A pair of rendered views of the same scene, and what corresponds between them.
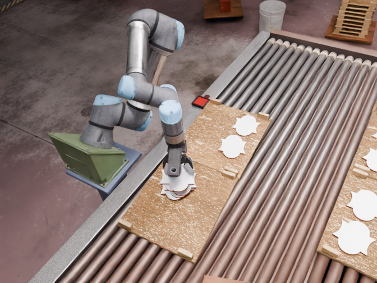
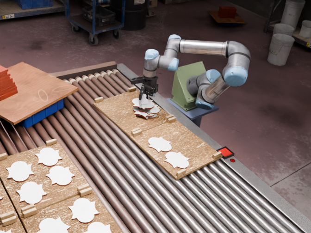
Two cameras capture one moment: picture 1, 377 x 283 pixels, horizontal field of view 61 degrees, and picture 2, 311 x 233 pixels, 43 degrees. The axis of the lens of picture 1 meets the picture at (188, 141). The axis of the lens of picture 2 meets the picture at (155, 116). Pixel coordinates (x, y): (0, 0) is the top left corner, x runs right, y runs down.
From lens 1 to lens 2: 2.36 m
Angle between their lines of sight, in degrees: 74
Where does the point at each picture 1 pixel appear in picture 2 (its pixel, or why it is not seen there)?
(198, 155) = (163, 128)
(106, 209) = not seen: hidden behind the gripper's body
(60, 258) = (132, 75)
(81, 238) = not seen: hidden behind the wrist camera
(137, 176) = (166, 105)
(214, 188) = (130, 124)
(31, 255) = not seen: hidden behind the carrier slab
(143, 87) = (169, 43)
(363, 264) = (33, 152)
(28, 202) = (240, 145)
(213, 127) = (186, 144)
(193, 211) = (121, 112)
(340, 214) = (66, 162)
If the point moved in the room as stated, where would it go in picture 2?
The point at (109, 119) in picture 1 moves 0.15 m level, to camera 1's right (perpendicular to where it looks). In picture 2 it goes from (200, 79) to (195, 89)
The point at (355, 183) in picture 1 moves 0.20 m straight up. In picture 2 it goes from (78, 183) to (78, 152)
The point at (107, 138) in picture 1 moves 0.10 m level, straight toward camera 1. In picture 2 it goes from (191, 85) to (176, 83)
